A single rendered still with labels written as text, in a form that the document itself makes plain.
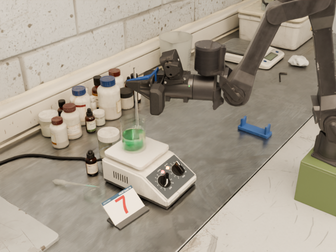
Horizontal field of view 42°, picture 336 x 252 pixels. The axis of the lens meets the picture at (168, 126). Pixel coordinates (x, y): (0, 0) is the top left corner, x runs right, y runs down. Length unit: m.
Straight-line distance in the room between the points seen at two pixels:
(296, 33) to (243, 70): 1.07
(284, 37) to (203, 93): 1.09
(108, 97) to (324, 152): 0.66
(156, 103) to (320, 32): 0.35
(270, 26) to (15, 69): 0.76
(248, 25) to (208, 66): 1.15
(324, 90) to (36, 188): 0.72
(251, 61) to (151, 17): 0.86
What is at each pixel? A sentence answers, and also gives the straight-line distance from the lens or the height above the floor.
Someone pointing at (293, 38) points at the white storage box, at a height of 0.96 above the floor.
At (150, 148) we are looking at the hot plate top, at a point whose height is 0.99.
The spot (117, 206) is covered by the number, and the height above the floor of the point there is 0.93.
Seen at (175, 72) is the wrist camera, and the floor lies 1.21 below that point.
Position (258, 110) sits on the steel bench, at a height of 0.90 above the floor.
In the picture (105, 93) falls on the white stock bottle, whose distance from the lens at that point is 1.36.
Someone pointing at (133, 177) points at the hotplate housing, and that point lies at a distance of 1.04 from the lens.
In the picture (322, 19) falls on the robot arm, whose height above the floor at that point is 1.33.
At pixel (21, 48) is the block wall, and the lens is 1.34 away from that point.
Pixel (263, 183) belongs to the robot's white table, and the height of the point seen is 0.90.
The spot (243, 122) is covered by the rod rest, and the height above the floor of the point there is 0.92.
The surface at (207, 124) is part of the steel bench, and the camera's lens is 1.37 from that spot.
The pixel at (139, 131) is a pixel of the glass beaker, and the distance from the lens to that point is 1.03.
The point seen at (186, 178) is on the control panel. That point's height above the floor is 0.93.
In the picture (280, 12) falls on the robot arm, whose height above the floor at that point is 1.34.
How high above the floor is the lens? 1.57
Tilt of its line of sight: 30 degrees down
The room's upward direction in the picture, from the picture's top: straight up
